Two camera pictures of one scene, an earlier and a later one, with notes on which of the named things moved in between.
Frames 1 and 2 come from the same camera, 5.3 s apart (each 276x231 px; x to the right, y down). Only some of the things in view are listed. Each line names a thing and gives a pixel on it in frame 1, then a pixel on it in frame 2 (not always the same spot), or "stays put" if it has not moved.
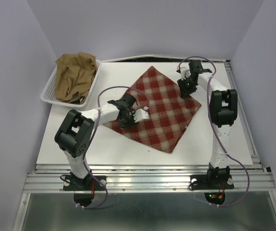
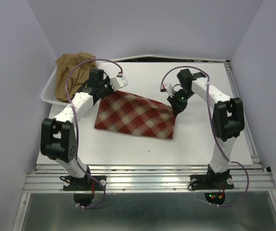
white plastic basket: (48, 94) stays put
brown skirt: (75, 73) stays put
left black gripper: (131, 122) -> (107, 81)
